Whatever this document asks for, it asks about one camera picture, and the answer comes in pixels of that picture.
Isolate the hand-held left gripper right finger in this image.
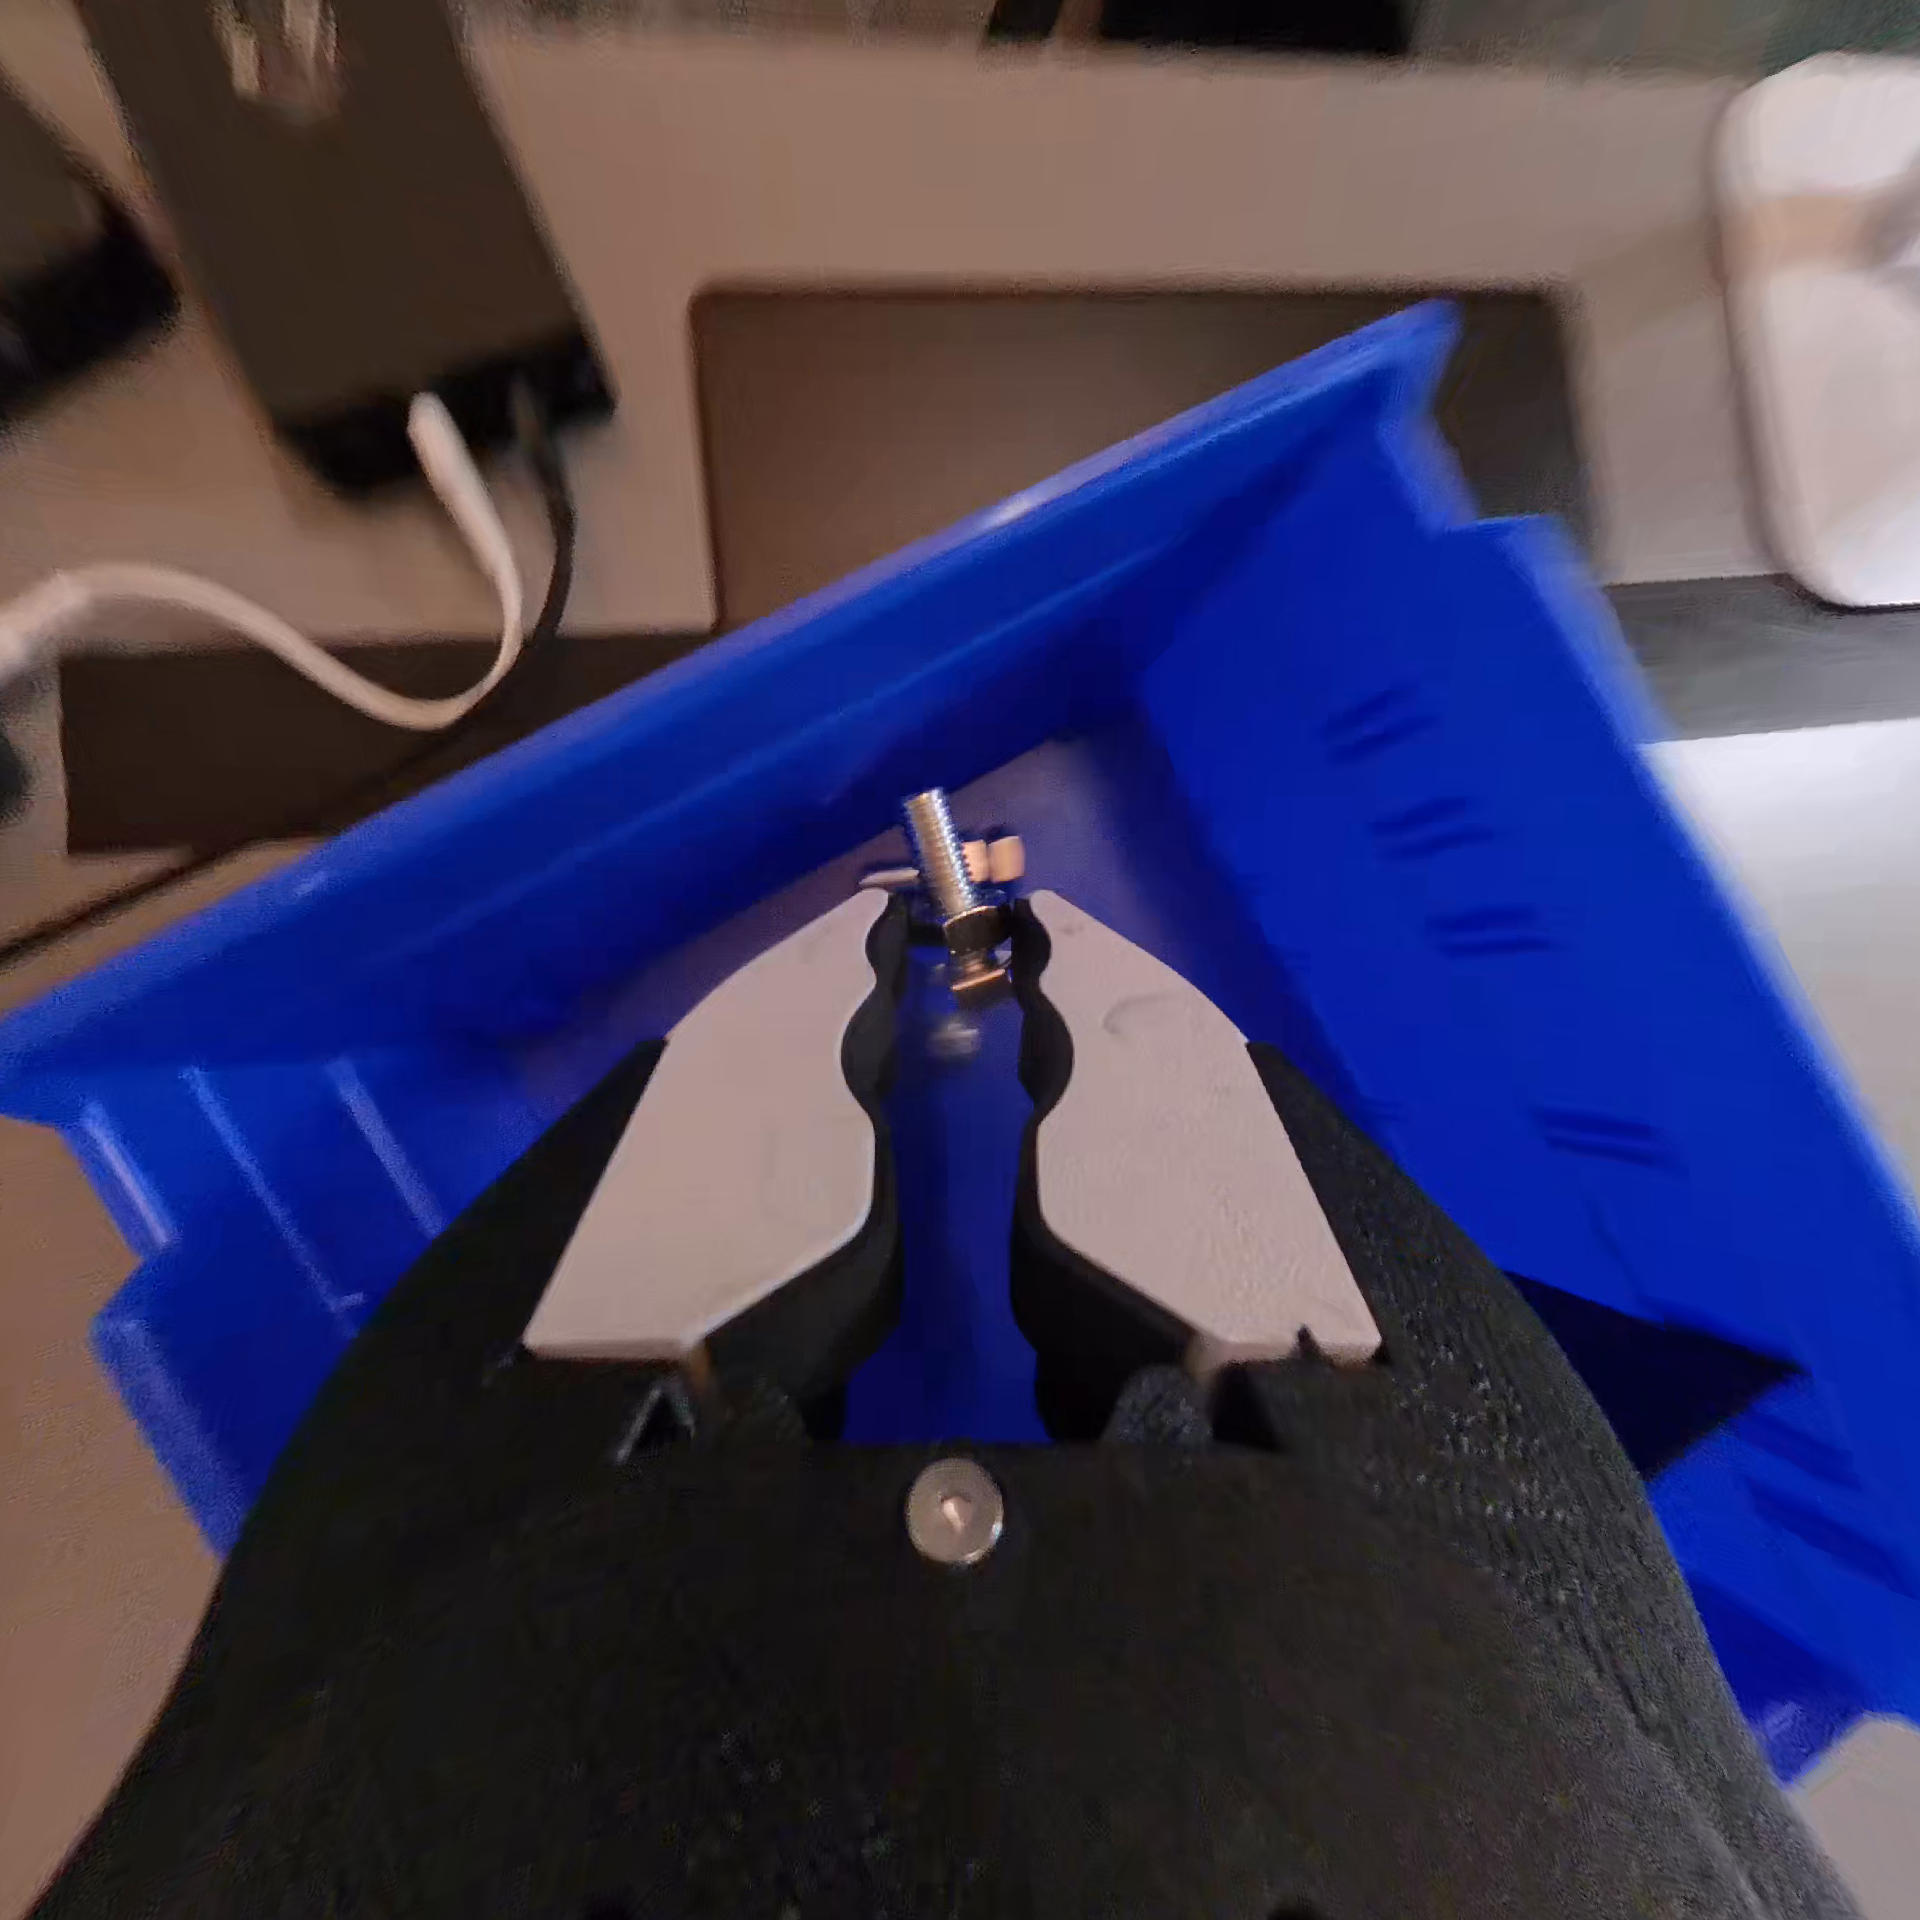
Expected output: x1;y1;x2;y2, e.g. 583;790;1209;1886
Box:
1002;890;1383;1371

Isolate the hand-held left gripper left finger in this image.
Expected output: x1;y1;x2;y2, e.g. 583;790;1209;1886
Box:
525;886;919;1371

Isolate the silver hex bolt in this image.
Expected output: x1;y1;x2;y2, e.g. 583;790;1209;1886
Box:
900;786;1011;1010

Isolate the blue plastic bin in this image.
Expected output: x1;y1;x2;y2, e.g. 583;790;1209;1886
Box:
0;298;1920;1786

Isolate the white stand base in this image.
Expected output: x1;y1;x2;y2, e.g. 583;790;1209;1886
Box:
1710;49;1920;609

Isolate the white cable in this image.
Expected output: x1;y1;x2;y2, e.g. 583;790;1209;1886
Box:
0;391;530;734

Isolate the black cable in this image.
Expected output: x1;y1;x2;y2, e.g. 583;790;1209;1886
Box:
507;381;583;651

